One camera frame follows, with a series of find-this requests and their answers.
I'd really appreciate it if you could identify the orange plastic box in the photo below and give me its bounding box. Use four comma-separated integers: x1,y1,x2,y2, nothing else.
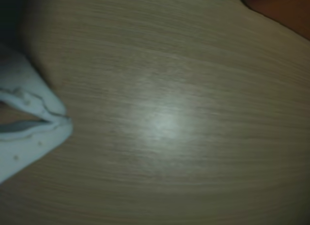
242,0,310,41

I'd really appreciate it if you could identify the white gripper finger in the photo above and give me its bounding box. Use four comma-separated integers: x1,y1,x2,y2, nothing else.
0,119,74,184
0,45,70,124

